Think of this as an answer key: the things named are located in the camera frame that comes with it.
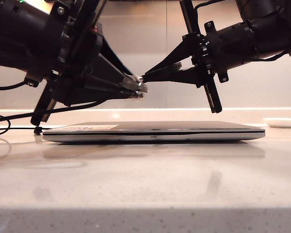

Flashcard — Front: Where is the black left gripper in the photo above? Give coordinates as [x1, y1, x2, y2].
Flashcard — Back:
[31, 0, 148, 125]

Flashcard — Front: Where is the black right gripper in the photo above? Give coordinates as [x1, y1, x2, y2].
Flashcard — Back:
[145, 21, 230, 114]

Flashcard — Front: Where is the black charging cable silver plug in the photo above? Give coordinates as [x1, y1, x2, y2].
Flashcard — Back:
[0, 96, 136, 135]

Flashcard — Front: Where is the pink white laptop sticker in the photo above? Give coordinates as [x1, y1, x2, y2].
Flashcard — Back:
[53, 124, 119, 131]

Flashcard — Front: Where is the silver closed laptop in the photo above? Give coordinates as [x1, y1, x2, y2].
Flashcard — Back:
[42, 120, 266, 143]

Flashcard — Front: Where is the small white dish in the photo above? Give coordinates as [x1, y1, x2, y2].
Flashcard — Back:
[262, 117, 291, 129]

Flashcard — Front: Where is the black right camera cable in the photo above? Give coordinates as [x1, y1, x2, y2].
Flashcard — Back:
[193, 0, 236, 32]

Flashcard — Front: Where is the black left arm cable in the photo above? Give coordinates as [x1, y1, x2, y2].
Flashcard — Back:
[0, 81, 31, 91]

